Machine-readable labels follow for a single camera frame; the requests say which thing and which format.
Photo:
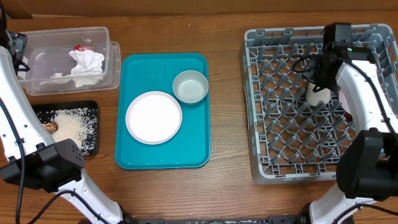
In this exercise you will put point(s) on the brown food scrap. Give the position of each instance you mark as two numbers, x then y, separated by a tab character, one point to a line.
51	127

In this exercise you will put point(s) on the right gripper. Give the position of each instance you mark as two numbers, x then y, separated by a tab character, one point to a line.
321	78

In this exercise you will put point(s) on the small white plate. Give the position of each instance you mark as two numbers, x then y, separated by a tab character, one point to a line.
343	101

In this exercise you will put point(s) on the black plastic tray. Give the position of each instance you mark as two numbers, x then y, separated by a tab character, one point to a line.
69	105

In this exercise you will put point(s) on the teal serving tray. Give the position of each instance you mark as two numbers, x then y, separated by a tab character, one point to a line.
190	147

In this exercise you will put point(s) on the grey metal bowl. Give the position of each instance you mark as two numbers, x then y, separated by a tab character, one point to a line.
190	86

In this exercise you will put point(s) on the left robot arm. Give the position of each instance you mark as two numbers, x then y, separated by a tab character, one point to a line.
35	159

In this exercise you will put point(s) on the red snack wrapper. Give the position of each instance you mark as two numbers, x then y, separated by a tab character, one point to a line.
82	48

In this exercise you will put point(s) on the white napkin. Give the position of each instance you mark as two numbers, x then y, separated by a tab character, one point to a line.
88	69

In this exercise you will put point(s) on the grey dishwasher rack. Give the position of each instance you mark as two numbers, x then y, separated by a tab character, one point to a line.
289	140

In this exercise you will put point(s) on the white paper cup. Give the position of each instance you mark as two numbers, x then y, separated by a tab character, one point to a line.
314	98

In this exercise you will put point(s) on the rice leftovers pile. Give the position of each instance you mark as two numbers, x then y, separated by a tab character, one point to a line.
78	124

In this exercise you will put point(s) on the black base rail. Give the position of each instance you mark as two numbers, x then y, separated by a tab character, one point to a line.
276	219

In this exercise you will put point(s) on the clear plastic storage bin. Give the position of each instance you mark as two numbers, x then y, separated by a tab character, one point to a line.
47	53

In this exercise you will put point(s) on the large white plate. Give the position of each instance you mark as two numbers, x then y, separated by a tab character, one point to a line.
154	117

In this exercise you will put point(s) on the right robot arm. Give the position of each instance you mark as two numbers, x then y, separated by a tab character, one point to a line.
367	172

